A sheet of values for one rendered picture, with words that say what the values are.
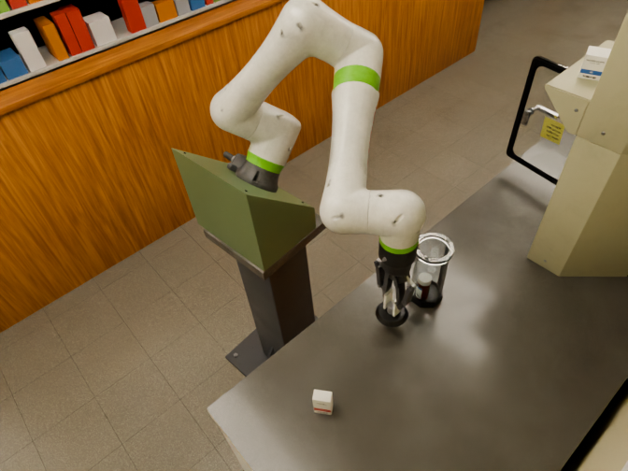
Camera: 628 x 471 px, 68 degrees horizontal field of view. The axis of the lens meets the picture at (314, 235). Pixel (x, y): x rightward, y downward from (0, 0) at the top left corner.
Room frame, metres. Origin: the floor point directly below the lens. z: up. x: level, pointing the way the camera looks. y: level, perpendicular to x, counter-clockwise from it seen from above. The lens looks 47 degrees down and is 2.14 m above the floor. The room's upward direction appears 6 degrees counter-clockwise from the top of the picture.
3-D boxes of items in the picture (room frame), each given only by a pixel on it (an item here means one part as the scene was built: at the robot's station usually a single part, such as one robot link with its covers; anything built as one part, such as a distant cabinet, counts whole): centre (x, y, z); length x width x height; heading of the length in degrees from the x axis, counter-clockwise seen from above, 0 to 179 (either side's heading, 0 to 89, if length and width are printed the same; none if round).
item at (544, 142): (1.27, -0.84, 1.19); 0.30 x 0.01 x 0.40; 29
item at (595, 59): (1.04, -0.73, 1.54); 0.05 x 0.05 x 0.06; 56
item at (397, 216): (0.74, -0.19, 1.38); 0.13 x 0.11 x 0.14; 77
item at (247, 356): (1.20, 0.17, 0.45); 0.48 x 0.48 x 0.90; 43
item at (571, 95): (1.07, -0.77, 1.46); 0.32 x 0.11 x 0.10; 127
